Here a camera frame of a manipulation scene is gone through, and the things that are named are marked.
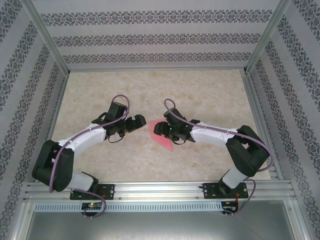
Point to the aluminium side rail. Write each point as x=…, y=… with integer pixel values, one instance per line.
x=51, y=120
x=262, y=120

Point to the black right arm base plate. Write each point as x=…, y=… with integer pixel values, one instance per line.
x=208, y=191

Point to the aluminium frame post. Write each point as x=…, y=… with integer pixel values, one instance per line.
x=268, y=37
x=46, y=37

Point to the left circuit board, green light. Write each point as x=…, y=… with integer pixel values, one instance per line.
x=91, y=206

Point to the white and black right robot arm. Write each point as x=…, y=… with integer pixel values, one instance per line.
x=210, y=136

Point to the pink paper sheet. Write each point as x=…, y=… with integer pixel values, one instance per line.
x=165, y=144

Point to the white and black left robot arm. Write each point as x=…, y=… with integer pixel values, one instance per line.
x=87, y=140

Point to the aluminium mounting rail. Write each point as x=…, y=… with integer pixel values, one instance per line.
x=155, y=191

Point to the grey sheet metal tray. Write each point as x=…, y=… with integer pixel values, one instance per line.
x=160, y=227

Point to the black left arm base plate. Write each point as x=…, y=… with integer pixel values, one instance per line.
x=108, y=191

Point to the right circuit board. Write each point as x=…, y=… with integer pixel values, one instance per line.
x=228, y=206

